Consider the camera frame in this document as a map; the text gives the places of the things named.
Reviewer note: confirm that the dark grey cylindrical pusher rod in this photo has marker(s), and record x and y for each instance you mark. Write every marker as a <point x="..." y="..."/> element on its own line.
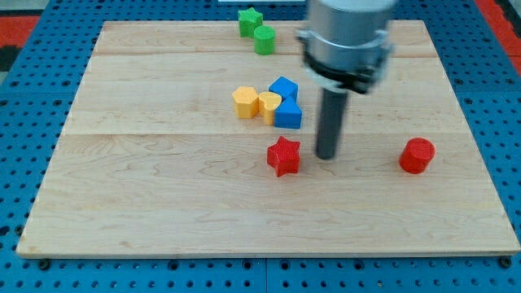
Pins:
<point x="330" y="122"/>

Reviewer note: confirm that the red star block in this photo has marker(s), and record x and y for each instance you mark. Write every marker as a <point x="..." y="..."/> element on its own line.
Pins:
<point x="284" y="156"/>

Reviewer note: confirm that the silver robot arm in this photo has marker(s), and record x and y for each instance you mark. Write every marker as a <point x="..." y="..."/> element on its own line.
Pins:
<point x="345" y="49"/>

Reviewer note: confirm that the green star block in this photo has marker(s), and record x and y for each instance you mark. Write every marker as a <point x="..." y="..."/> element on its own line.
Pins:
<point x="249" y="20"/>

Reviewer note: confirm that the blue triangle block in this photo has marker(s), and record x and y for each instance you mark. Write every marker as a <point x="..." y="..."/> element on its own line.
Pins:
<point x="288" y="115"/>

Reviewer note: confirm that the blue cube block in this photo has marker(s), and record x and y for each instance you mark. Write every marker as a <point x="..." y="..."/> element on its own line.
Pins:
<point x="285" y="87"/>

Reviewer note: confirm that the yellow heart block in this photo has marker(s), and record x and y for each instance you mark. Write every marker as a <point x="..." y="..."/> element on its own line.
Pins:
<point x="268" y="104"/>

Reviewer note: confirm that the yellow hexagon block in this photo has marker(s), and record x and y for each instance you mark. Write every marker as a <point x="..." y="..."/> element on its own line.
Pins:
<point x="246" y="103"/>

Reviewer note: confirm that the green cylinder block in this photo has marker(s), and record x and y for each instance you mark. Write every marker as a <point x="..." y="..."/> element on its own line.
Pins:
<point x="264" y="40"/>

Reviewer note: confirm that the red cylinder block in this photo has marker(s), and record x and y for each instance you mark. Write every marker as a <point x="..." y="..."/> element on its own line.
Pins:
<point x="417" y="155"/>

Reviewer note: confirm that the light wooden board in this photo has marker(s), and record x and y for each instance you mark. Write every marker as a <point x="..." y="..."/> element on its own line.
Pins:
<point x="153" y="162"/>

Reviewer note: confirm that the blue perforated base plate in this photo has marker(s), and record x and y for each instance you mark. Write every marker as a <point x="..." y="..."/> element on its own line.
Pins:
<point x="38" y="91"/>

